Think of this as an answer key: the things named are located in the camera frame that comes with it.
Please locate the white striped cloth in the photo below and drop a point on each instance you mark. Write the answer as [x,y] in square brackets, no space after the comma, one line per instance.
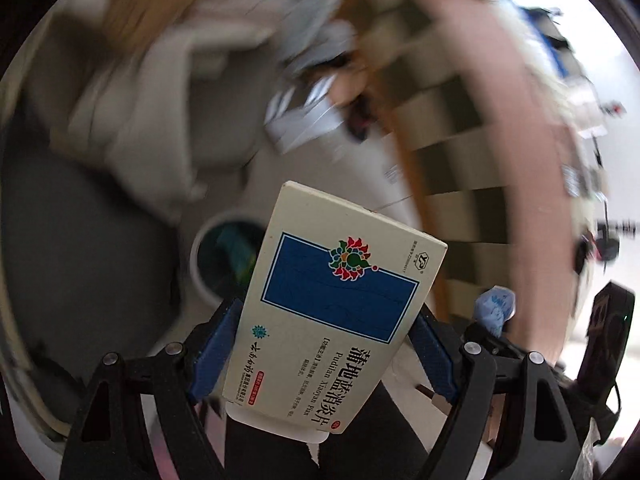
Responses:
[305,115]

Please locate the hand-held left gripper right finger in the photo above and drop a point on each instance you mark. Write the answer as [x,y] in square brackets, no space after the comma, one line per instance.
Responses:
[431,357]

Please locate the checkered blanket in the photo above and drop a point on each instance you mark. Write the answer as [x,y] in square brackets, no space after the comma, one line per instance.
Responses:
[465,160]

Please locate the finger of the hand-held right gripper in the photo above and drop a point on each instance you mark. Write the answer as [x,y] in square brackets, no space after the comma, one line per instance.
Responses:
[505,342]

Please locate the white and blue medicine box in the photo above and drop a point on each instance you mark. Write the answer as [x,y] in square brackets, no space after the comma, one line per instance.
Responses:
[330,310]

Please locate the white round waste bin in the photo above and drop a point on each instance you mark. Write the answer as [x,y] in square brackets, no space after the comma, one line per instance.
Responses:
[220,255]

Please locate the beige cloth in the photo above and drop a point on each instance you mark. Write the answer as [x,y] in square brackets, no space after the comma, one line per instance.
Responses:
[165,85]

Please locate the grey round rug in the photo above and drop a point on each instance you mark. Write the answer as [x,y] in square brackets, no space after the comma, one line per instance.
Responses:
[85,270]

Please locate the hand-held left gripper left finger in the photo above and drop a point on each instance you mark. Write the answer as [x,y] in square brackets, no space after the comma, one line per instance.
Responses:
[216,355]

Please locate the blue paper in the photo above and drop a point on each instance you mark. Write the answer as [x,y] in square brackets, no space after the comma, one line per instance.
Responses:
[494,307]

